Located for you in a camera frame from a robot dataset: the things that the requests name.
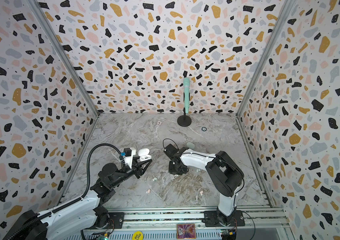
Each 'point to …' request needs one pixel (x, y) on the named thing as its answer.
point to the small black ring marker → (204, 129)
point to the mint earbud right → (197, 170)
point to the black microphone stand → (184, 120)
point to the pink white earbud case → (143, 153)
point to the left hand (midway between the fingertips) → (151, 157)
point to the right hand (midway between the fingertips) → (172, 171)
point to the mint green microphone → (186, 82)
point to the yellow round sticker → (137, 235)
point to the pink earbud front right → (201, 192)
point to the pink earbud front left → (148, 191)
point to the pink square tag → (186, 231)
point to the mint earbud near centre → (154, 178)
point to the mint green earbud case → (190, 145)
